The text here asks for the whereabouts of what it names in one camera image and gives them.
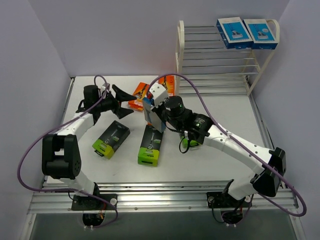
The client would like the blue white Harry's razor box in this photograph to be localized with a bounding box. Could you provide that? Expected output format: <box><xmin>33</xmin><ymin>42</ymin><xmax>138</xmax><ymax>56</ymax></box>
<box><xmin>216</xmin><ymin>17</ymin><xmax>253</xmax><ymax>49</ymax></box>

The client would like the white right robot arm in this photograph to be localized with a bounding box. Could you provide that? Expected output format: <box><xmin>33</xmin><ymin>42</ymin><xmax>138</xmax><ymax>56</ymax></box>
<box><xmin>152</xmin><ymin>96</ymin><xmax>286</xmax><ymax>207</ymax></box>

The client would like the black green razor box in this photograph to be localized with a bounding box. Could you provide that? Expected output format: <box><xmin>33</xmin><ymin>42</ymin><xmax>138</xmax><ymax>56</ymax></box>
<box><xmin>137</xmin><ymin>124</ymin><xmax>163</xmax><ymax>167</ymax></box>
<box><xmin>92</xmin><ymin>120</ymin><xmax>131</xmax><ymax>159</ymax></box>
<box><xmin>179</xmin><ymin>133</ymin><xmax>200</xmax><ymax>149</ymax></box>

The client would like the orange Gillette razor box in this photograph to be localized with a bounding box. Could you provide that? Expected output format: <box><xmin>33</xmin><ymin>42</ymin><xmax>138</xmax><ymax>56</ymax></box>
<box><xmin>158</xmin><ymin>75</ymin><xmax>175</xmax><ymax>97</ymax></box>
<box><xmin>128</xmin><ymin>82</ymin><xmax>149</xmax><ymax>111</ymax></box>

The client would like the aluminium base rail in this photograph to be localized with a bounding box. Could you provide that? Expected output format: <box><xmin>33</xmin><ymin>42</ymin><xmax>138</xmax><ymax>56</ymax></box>
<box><xmin>27</xmin><ymin>181</ymin><xmax>300</xmax><ymax>215</ymax></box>

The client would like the cream metal wire shelf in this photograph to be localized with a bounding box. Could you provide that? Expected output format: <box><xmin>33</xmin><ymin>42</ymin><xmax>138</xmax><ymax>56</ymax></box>
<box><xmin>175</xmin><ymin>20</ymin><xmax>275</xmax><ymax>96</ymax></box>

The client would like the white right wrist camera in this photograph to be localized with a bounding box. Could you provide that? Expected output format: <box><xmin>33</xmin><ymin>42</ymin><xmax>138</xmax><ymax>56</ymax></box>
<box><xmin>148</xmin><ymin>82</ymin><xmax>169</xmax><ymax>108</ymax></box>

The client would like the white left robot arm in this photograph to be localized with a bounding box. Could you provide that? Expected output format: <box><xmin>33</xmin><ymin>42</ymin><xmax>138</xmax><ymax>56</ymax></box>
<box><xmin>41</xmin><ymin>84</ymin><xmax>136</xmax><ymax>210</ymax></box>

